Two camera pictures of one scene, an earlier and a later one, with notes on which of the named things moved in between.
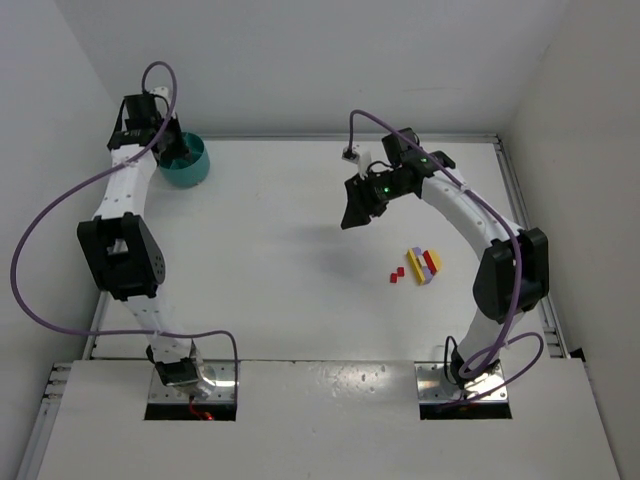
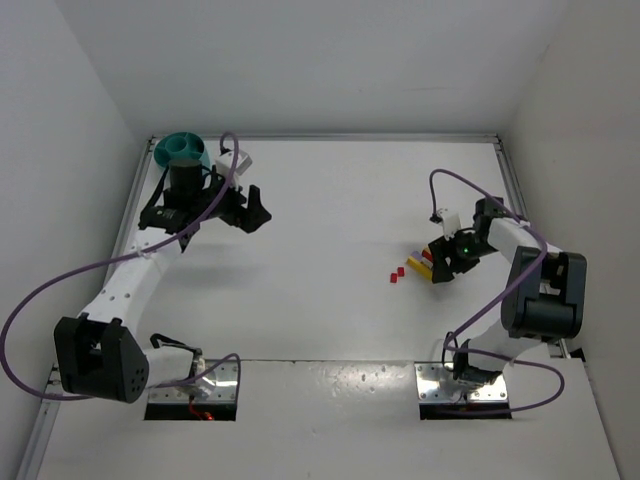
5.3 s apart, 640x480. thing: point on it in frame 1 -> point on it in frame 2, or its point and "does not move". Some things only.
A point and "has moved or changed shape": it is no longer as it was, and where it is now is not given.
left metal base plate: [222, 373] does not move
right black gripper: [367, 191] -> [445, 257]
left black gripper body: [172, 145] -> [238, 208]
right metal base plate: [433, 385] does not move
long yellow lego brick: [416, 266] has moved or changed shape
